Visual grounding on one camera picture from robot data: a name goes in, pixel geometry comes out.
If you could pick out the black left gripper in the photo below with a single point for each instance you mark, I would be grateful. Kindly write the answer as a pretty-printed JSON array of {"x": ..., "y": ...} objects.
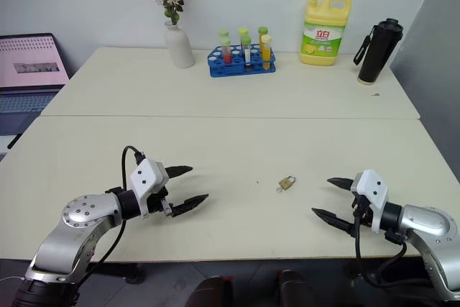
[{"x": 158, "y": 203}]

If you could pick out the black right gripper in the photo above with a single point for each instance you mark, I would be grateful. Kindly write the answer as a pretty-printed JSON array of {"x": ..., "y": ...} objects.
[{"x": 363, "y": 211}]

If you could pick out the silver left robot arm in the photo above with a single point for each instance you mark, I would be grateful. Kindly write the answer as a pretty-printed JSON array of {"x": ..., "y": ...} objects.
[{"x": 75, "y": 231}]

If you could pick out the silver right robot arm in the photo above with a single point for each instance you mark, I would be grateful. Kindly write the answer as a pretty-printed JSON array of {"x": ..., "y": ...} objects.
[{"x": 431, "y": 228}]

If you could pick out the small brass padlock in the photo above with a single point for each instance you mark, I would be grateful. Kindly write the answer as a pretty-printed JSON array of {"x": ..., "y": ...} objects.
[{"x": 286, "y": 184}]

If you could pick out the dark rounded shape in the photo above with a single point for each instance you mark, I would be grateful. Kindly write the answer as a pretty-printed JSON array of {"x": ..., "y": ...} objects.
[
  {"x": 210, "y": 292},
  {"x": 294, "y": 289}
]

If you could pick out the blue test tube rack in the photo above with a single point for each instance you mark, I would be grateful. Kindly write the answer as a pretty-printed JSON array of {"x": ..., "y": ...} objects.
[{"x": 244, "y": 68}]

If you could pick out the white ceramic vase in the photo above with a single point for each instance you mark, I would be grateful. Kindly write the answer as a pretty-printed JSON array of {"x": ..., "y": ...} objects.
[{"x": 179, "y": 50}]

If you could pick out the green-capped tube, red liquid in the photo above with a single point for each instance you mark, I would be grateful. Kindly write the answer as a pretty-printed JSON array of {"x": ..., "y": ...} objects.
[{"x": 226, "y": 53}]

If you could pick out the green-capped tube, white label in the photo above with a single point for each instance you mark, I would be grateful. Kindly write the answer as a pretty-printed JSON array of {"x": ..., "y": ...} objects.
[{"x": 247, "y": 51}]

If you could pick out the yellow-capped tube, yellow liquid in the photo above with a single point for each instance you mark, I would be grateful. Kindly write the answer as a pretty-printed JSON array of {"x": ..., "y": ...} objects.
[{"x": 266, "y": 51}]

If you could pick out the green-capped empty tube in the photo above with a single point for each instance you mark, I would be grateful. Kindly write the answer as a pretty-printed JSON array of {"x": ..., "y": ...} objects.
[
  {"x": 262, "y": 30},
  {"x": 223, "y": 32},
  {"x": 243, "y": 31}
]

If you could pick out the yellow dish soap pump bottle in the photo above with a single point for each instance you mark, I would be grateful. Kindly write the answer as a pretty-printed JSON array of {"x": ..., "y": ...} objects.
[{"x": 323, "y": 30}]

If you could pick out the black pen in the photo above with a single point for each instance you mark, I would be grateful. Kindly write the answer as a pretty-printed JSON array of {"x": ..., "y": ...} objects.
[{"x": 14, "y": 141}]

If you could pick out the open grey laptop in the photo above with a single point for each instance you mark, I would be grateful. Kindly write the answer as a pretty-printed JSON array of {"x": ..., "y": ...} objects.
[{"x": 28, "y": 69}]

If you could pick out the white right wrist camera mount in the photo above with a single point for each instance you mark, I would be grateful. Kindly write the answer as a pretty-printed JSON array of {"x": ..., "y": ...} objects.
[{"x": 375, "y": 188}]

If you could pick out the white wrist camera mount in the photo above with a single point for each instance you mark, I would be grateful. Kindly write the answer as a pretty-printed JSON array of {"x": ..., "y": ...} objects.
[
  {"x": 145, "y": 177},
  {"x": 375, "y": 188}
]

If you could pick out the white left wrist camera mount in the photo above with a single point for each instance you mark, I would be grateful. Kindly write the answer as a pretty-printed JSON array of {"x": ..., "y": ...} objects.
[{"x": 145, "y": 177}]

